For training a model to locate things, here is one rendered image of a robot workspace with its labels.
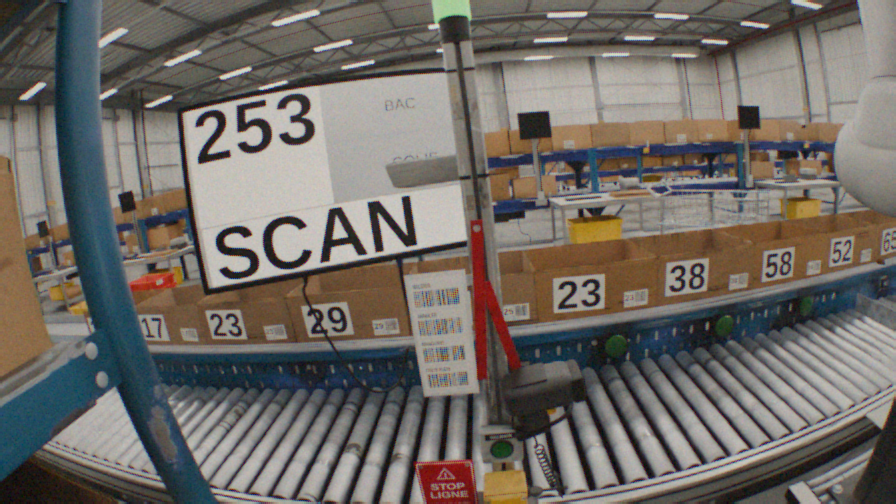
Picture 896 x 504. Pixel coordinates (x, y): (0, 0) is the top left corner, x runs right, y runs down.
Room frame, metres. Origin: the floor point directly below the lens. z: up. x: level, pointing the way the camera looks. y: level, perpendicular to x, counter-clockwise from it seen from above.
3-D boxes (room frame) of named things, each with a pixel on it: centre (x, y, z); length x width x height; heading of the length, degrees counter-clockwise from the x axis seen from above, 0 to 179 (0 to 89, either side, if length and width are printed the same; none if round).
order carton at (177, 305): (1.39, 1.11, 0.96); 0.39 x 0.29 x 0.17; 85
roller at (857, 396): (0.74, -1.06, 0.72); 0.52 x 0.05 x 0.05; 175
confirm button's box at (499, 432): (0.52, -0.05, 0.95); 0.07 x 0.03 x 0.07; 85
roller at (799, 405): (0.76, -0.87, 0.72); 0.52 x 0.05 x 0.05; 175
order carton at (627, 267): (1.25, -0.45, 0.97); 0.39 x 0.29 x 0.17; 85
